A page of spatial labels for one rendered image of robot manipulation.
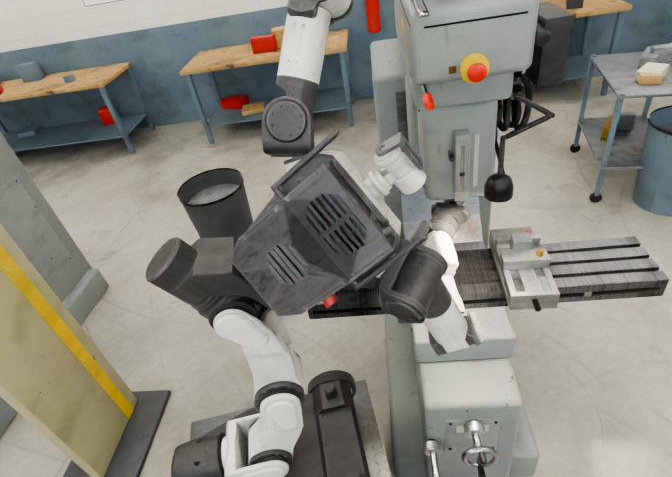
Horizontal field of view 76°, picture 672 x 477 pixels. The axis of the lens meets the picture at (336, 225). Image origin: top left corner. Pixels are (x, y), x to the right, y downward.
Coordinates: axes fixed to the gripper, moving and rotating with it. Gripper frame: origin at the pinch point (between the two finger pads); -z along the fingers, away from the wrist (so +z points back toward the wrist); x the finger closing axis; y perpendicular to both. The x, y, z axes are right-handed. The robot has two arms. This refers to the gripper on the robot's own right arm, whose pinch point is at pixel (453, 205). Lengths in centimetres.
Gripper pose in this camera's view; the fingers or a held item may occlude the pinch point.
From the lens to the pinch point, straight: 148.9
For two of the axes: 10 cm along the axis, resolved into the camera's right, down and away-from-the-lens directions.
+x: -8.8, -1.7, 4.5
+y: 1.5, 8.0, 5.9
